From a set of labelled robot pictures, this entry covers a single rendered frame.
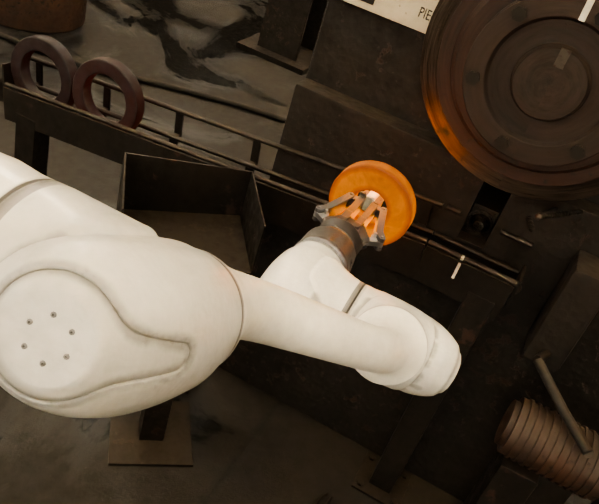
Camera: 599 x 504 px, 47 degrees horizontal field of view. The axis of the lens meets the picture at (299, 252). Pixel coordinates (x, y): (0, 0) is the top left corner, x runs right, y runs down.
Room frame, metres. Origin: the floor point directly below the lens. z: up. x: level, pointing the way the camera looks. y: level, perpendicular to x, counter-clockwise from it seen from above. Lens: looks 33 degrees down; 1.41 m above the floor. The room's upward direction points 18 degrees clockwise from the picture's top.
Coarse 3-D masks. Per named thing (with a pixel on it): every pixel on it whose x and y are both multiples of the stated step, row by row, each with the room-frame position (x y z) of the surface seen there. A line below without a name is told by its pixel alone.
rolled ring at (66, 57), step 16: (16, 48) 1.53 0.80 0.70; (32, 48) 1.52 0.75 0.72; (48, 48) 1.51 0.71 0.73; (64, 48) 1.53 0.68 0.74; (16, 64) 1.53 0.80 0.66; (64, 64) 1.50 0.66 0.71; (16, 80) 1.53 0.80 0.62; (32, 80) 1.55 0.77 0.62; (64, 80) 1.50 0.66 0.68; (32, 96) 1.52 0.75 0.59; (64, 96) 1.50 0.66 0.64
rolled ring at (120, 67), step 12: (96, 60) 1.48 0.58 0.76; (108, 60) 1.48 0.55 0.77; (84, 72) 1.48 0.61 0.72; (96, 72) 1.48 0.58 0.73; (108, 72) 1.47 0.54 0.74; (120, 72) 1.46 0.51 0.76; (72, 84) 1.49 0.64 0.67; (84, 84) 1.49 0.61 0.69; (120, 84) 1.46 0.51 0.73; (132, 84) 1.46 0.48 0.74; (84, 96) 1.49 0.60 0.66; (132, 96) 1.45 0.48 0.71; (84, 108) 1.48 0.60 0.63; (96, 108) 1.51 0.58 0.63; (132, 108) 1.45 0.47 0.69; (96, 120) 1.47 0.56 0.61; (120, 120) 1.46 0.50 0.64; (132, 120) 1.45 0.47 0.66
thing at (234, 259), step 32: (128, 160) 1.19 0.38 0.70; (160, 160) 1.21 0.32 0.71; (128, 192) 1.19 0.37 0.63; (160, 192) 1.21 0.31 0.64; (192, 192) 1.24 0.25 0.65; (224, 192) 1.26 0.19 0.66; (256, 192) 1.20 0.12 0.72; (160, 224) 1.17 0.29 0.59; (192, 224) 1.20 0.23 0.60; (224, 224) 1.23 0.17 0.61; (256, 224) 1.14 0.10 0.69; (224, 256) 1.12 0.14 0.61; (256, 256) 1.09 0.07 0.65; (128, 416) 1.16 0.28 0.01; (160, 416) 1.12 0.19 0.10; (128, 448) 1.07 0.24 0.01; (160, 448) 1.10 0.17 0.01
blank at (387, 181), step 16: (368, 160) 1.12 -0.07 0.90; (352, 176) 1.10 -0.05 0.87; (368, 176) 1.09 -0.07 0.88; (384, 176) 1.09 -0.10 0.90; (400, 176) 1.10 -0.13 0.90; (336, 192) 1.11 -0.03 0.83; (384, 192) 1.08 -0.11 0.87; (400, 192) 1.08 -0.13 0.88; (400, 208) 1.08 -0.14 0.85; (368, 224) 1.09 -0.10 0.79; (400, 224) 1.07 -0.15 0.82
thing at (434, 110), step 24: (456, 0) 1.28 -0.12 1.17; (432, 24) 1.28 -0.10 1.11; (432, 48) 1.28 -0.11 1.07; (432, 72) 1.27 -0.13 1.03; (432, 96) 1.27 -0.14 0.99; (432, 120) 1.27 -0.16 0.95; (456, 144) 1.25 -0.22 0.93; (480, 168) 1.24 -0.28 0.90; (528, 192) 1.21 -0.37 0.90; (552, 192) 1.20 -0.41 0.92; (576, 192) 1.19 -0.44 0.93
